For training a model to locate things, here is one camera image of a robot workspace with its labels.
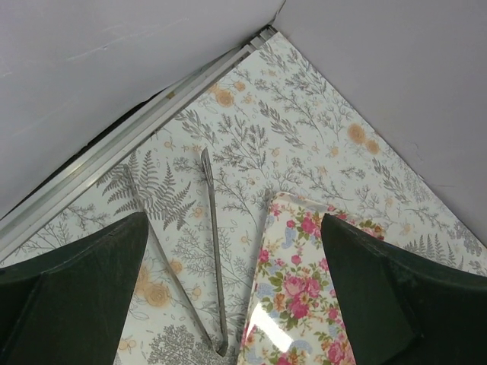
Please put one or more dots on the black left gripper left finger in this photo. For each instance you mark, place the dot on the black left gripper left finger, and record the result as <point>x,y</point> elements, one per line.
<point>69,305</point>

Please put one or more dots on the metal serving tongs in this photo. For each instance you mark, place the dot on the metal serving tongs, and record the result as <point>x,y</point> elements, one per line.
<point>220,349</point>

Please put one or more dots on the floral serving tray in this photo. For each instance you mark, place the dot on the floral serving tray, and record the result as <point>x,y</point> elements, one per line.
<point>293,314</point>

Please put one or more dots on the aluminium frame rail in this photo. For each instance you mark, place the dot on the aluminium frame rail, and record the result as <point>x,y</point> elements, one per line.
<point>115,144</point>

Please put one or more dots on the floral tablecloth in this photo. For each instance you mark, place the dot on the floral tablecloth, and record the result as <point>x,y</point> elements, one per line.
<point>271,124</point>

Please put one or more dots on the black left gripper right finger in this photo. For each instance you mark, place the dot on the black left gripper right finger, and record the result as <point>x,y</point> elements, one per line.
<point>400,308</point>

